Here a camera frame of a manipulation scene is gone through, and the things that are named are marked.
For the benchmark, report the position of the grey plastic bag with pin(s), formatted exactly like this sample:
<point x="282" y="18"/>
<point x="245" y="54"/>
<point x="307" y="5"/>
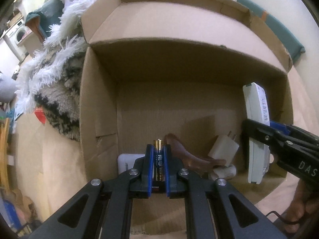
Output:
<point x="8" y="87"/>

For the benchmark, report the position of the white pill bottle blue label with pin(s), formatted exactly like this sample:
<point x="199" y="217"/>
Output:
<point x="223" y="172"/>

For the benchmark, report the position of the white earbuds case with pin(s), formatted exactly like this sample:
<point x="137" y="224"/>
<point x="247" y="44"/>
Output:
<point x="126" y="161"/>

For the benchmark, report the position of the white remote control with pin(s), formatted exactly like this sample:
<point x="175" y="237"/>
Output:
<point x="257" y="110"/>

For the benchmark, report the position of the furry black white throw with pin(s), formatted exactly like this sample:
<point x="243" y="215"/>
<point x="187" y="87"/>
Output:
<point x="52" y="79"/>

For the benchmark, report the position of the white power adapter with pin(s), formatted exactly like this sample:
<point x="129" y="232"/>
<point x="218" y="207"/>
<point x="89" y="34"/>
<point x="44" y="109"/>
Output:
<point x="225" y="148"/>

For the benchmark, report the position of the open cardboard box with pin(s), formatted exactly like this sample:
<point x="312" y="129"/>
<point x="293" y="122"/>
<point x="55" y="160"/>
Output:
<point x="155" y="67"/>

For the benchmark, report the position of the brown hair claw clip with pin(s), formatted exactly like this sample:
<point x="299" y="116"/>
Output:
<point x="190" y="161"/>

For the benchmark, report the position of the black lipstick tube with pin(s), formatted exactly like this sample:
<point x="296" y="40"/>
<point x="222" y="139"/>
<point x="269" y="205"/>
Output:
<point x="158" y="188"/>

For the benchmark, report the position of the teal orange pillow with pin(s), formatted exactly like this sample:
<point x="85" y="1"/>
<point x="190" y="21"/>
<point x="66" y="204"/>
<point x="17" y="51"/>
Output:
<point x="40" y="20"/>

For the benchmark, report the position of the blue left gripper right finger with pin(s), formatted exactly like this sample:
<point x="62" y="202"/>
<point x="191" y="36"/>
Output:
<point x="167" y="160"/>

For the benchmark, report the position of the white washing machine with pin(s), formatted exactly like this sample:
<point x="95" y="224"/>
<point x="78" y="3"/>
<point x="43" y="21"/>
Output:
<point x="14" y="35"/>

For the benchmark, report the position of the teal cushion with orange stripe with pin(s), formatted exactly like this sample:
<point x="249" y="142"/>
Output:
<point x="291" y="43"/>

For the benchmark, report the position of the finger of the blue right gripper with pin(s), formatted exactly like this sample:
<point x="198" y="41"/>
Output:
<point x="259" y="131"/>
<point x="280" y="127"/>

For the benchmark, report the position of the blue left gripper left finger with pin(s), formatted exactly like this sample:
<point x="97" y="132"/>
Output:
<point x="149" y="161"/>

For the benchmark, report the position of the wooden chair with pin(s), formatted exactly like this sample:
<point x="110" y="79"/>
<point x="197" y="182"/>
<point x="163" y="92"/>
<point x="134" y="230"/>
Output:
<point x="5" y="125"/>

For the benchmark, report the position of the gold black battery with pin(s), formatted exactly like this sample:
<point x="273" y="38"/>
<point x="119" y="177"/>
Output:
<point x="158" y="160"/>

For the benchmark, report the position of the person's right hand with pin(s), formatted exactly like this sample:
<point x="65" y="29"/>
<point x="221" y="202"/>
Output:
<point x="305" y="202"/>

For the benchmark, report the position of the red shopping bag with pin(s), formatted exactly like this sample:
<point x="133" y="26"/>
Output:
<point x="39" y="113"/>

